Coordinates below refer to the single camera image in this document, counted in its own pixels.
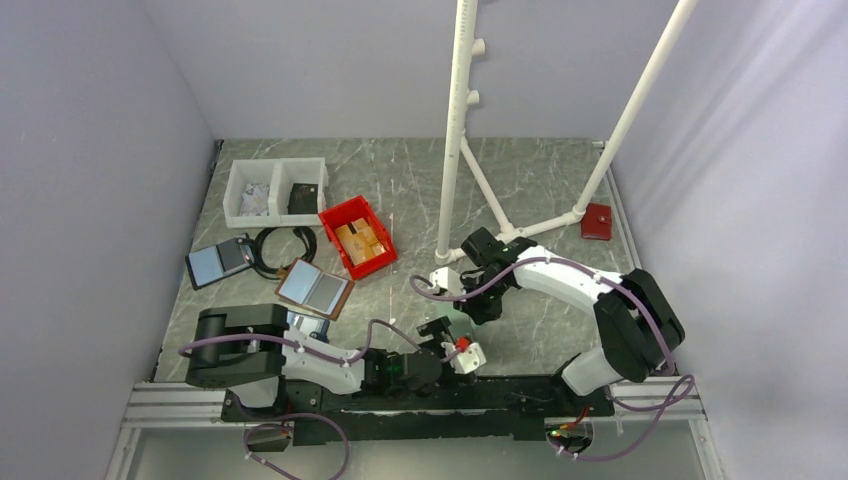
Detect purple cable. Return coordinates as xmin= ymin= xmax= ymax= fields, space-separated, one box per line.
xmin=177 ymin=319 xmax=465 ymax=480
xmin=409 ymin=256 xmax=697 ymax=464

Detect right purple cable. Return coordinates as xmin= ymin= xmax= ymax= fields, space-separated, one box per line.
xmin=409 ymin=256 xmax=697 ymax=464

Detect red leather wallet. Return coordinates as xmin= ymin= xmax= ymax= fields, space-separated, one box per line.
xmin=580 ymin=203 xmax=613 ymax=241

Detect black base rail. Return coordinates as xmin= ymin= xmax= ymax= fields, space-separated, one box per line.
xmin=221 ymin=375 xmax=615 ymax=446

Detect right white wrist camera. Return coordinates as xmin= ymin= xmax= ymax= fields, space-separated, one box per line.
xmin=428 ymin=266 xmax=465 ymax=298

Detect brown boxes in red bin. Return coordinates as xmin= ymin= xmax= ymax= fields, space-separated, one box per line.
xmin=334 ymin=218 xmax=387 ymax=266

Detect black coiled cable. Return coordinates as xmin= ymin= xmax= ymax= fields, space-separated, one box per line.
xmin=253 ymin=225 xmax=319 ymax=281

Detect black wallet in bin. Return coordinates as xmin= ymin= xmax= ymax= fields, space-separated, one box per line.
xmin=287 ymin=183 xmax=318 ymax=215

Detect navy blue card holder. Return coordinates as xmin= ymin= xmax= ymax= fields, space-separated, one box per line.
xmin=287 ymin=312 xmax=330 ymax=343

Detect white two-compartment bin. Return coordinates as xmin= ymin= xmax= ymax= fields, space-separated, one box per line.
xmin=222 ymin=157 xmax=329 ymax=229

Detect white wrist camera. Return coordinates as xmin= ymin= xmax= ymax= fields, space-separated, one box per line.
xmin=450 ymin=337 xmax=487 ymax=375
xmin=428 ymin=266 xmax=465 ymax=298

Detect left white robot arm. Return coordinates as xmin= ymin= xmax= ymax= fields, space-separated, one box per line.
xmin=179 ymin=304 xmax=458 ymax=420

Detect white PVC pipe frame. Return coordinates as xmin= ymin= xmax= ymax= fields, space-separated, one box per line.
xmin=434 ymin=1 xmax=696 ymax=265

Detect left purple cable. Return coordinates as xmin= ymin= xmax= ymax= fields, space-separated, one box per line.
xmin=177 ymin=319 xmax=465 ymax=480

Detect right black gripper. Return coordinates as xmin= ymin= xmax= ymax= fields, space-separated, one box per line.
xmin=453 ymin=273 xmax=510 ymax=326

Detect red plastic bin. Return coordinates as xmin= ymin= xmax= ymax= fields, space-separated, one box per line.
xmin=318 ymin=195 xmax=398 ymax=280

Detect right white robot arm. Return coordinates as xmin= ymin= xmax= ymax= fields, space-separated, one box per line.
xmin=454 ymin=228 xmax=685 ymax=415

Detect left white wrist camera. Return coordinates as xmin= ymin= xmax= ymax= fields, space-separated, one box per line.
xmin=450 ymin=337 xmax=487 ymax=375

